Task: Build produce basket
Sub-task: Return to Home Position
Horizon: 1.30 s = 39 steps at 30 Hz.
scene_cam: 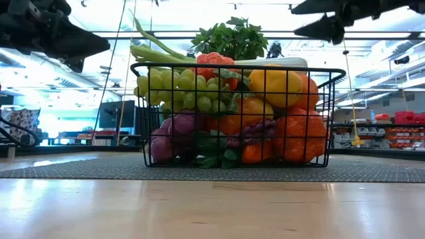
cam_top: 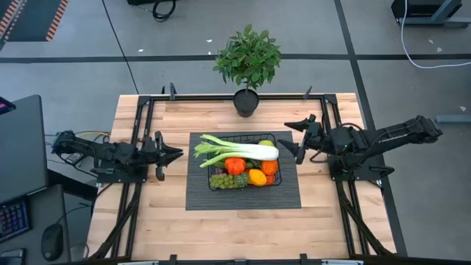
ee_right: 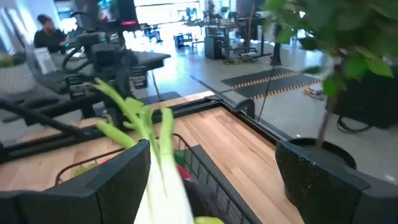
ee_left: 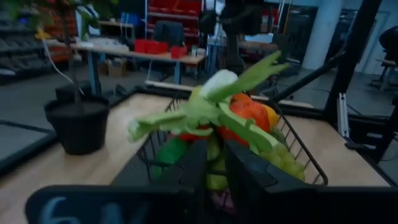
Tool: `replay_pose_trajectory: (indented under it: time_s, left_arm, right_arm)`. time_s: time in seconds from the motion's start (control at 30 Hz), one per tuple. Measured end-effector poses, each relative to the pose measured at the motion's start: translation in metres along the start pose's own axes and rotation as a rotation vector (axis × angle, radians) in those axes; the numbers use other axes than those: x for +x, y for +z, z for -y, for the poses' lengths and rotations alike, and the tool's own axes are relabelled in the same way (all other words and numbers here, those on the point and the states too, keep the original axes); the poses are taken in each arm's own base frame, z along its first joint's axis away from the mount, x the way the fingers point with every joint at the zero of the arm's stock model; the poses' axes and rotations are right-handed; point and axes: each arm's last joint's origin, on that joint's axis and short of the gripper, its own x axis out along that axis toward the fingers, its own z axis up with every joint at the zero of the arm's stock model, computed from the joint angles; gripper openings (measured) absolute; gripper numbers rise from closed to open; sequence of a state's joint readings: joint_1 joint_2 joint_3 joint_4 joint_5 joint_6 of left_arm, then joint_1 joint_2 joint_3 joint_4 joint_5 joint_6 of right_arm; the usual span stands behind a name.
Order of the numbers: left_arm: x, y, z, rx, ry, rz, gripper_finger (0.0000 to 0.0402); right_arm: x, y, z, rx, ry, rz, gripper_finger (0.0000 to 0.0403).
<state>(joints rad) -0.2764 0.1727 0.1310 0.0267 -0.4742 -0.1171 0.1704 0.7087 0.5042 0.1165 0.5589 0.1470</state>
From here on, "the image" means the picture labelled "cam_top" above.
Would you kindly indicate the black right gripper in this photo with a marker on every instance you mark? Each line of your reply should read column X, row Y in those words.
column 316, row 138

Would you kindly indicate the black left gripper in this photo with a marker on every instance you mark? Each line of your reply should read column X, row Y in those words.
column 159, row 154

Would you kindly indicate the yellow green apple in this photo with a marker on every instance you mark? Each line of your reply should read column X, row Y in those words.
column 266, row 143

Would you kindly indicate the round orange fruit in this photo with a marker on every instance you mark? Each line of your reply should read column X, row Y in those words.
column 269, row 167

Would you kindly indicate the green white leek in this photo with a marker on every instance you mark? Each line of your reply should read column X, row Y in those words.
column 250, row 151

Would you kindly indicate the green cucumber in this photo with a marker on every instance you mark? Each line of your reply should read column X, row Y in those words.
column 219, row 164

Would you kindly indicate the red bell pepper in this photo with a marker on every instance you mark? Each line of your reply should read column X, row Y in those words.
column 271, row 180

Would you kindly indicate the yellow orange oval fruit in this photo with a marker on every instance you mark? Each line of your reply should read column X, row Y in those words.
column 257, row 177

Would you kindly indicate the green grape bunch with leaf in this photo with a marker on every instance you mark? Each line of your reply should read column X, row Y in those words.
column 222, row 181

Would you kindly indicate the red and yellow mango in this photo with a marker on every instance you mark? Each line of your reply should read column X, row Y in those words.
column 235, row 165

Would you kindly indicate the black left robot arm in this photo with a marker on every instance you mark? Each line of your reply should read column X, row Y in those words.
column 103, row 152

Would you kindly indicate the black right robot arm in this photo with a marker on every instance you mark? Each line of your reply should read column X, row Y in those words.
column 397, row 134

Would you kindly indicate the grey woven placemat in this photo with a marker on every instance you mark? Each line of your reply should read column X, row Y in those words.
column 198, row 191

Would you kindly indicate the green potted plant black pot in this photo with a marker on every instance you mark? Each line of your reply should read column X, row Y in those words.
column 248, row 55

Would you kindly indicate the black computer mouse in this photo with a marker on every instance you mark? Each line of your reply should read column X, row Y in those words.
column 51, row 241

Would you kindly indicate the black side desk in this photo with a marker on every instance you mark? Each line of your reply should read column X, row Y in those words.
column 18, row 147

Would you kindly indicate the grey metal foot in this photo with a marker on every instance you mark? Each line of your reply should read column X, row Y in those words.
column 452, row 118

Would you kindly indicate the black backlit keyboard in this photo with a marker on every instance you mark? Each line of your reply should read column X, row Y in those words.
column 13, row 219

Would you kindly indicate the black device with red light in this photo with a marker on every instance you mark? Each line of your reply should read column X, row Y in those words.
column 5, row 106

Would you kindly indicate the grey metal stand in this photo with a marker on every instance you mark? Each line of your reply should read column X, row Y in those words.
column 427, row 11

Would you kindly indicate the hazard striped floor mat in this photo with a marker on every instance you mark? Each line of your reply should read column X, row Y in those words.
column 33, row 22

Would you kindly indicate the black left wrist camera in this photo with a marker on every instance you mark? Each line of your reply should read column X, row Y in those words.
column 149, row 141

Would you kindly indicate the black metal table frame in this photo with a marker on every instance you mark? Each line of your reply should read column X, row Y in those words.
column 239, row 97

